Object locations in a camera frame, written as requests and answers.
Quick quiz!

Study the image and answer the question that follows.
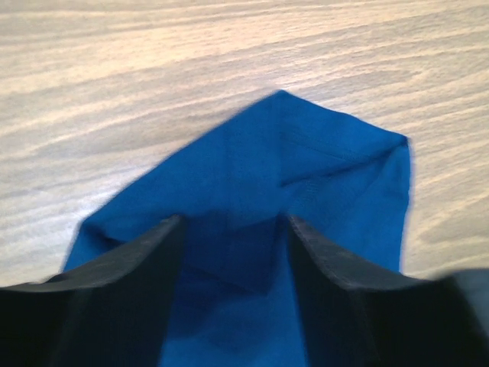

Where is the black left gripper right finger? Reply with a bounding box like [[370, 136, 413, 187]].
[[289, 218, 488, 366]]

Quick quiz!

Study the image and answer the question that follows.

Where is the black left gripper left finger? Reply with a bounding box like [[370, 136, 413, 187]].
[[1, 216, 183, 366]]

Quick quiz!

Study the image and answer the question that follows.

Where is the blue t shirt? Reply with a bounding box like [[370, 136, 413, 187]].
[[66, 91, 410, 366]]

